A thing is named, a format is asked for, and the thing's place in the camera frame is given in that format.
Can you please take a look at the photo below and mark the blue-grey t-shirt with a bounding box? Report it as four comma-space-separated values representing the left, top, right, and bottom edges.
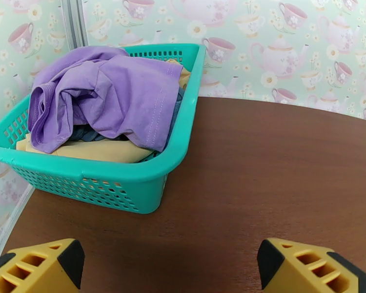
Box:
67, 86, 187, 143

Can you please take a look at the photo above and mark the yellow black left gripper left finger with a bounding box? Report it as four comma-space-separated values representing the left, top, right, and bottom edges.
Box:
0, 238, 85, 293

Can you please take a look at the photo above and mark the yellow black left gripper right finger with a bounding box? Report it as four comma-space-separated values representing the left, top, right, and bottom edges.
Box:
257, 238, 366, 293

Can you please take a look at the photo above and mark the purple t-shirt with white print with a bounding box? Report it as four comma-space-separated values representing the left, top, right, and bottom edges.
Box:
27, 45, 183, 154

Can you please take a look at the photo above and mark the aluminium frame post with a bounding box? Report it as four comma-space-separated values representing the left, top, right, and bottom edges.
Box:
58, 0, 90, 49

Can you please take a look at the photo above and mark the tan yellow garment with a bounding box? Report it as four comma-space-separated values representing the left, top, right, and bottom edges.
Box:
16, 58, 192, 164

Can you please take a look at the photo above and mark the teal plastic mesh basket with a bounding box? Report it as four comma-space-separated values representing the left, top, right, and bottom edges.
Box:
0, 43, 207, 215

